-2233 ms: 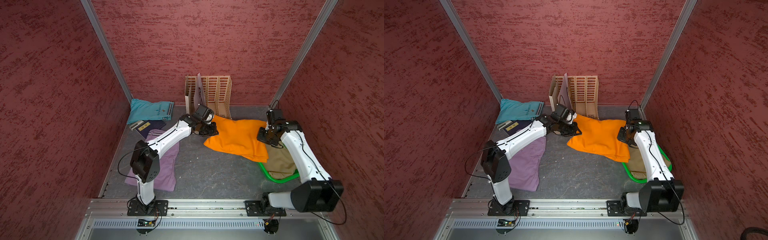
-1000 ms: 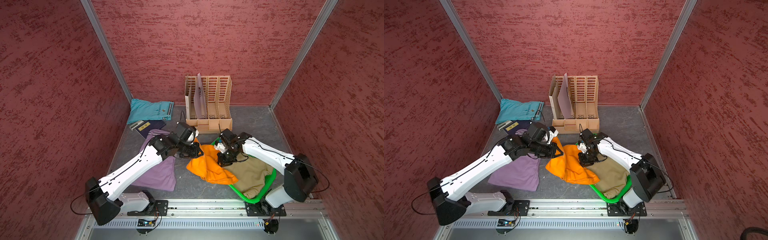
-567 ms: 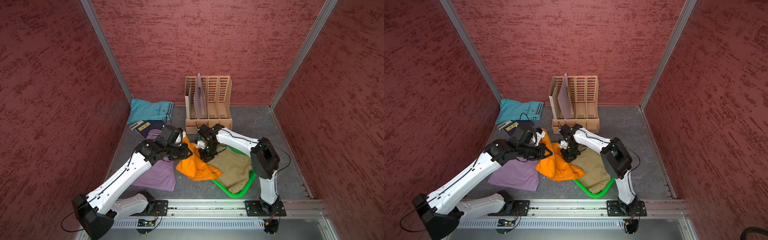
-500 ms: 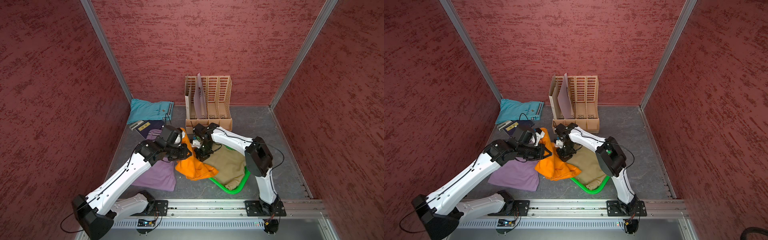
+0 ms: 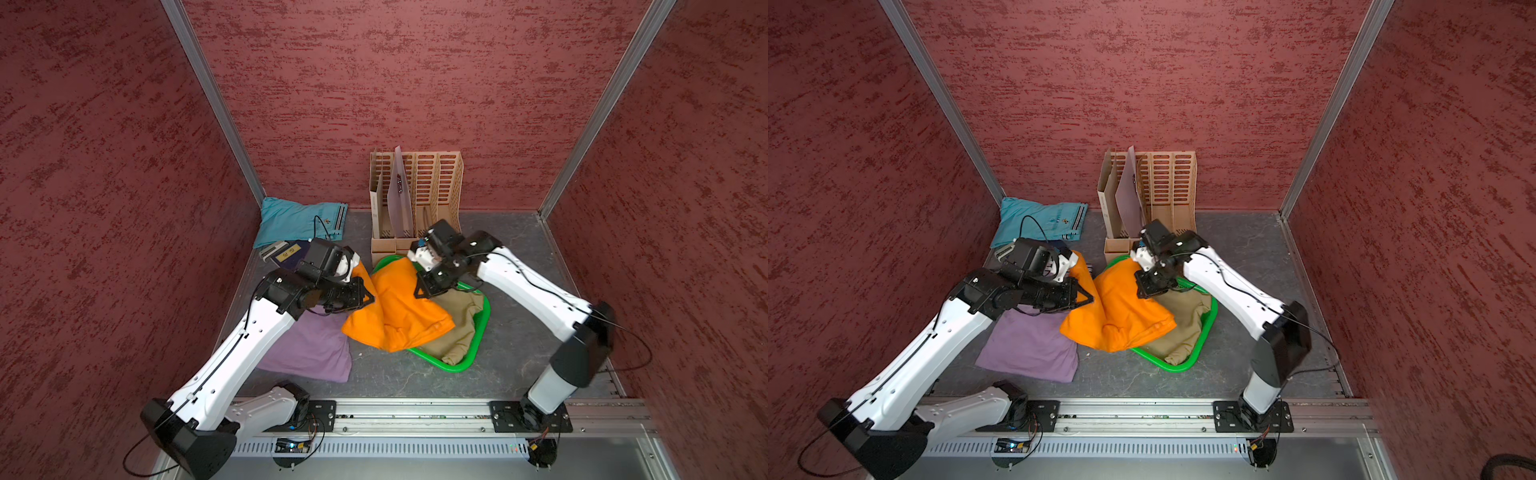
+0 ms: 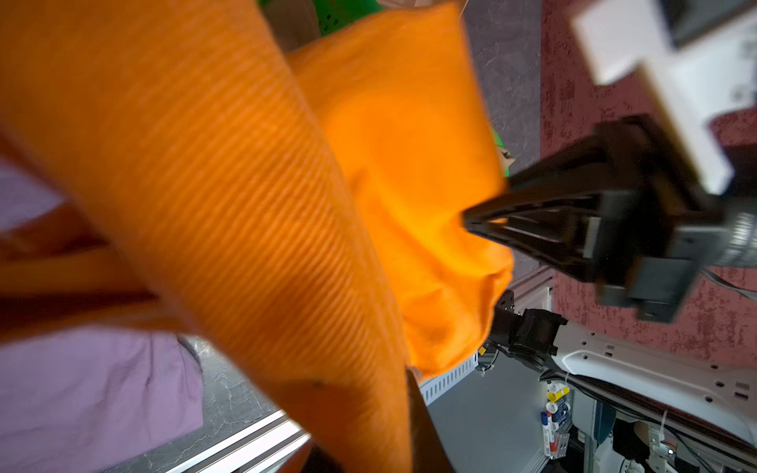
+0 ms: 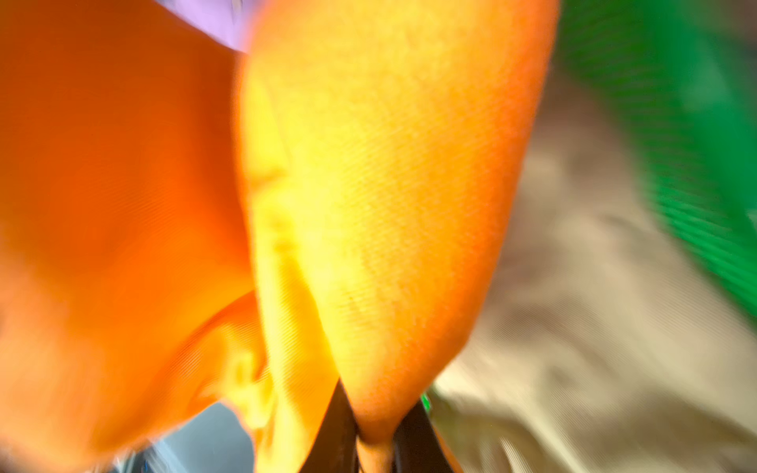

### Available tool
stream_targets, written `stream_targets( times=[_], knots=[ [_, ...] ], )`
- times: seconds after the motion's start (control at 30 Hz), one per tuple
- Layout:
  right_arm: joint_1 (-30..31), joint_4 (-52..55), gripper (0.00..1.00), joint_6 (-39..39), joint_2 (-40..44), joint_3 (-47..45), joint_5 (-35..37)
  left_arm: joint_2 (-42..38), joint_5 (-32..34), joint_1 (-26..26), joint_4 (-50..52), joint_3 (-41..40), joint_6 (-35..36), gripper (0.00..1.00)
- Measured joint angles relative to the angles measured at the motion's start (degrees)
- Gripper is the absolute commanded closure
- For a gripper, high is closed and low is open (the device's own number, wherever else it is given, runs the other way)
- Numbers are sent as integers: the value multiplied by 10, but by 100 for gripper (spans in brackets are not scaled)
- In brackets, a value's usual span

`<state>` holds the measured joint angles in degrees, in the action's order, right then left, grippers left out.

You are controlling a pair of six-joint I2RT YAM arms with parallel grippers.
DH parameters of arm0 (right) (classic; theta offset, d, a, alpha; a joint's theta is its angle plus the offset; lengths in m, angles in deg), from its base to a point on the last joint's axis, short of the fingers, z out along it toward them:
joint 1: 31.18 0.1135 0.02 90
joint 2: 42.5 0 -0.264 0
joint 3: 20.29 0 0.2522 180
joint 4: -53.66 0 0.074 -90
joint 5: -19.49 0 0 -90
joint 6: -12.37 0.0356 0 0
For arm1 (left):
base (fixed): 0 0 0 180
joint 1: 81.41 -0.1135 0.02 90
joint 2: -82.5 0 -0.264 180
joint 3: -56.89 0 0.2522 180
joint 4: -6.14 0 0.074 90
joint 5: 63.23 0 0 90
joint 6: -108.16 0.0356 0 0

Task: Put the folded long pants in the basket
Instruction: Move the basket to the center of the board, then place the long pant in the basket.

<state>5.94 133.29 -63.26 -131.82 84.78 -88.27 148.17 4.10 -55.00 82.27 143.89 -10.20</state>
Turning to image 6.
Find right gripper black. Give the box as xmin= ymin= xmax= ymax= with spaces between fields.
xmin=462 ymin=115 xmax=756 ymax=323

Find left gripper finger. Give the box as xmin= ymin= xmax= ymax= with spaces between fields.
xmin=405 ymin=368 xmax=453 ymax=473

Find orange cloth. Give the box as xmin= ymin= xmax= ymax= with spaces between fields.
xmin=1 ymin=1 xmax=514 ymax=472

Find purple shorts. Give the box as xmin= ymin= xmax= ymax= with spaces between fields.
xmin=1 ymin=162 xmax=203 ymax=472

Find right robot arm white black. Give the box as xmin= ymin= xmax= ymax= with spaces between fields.
xmin=462 ymin=115 xmax=756 ymax=472

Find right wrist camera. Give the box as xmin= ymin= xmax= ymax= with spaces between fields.
xmin=567 ymin=1 xmax=756 ymax=195

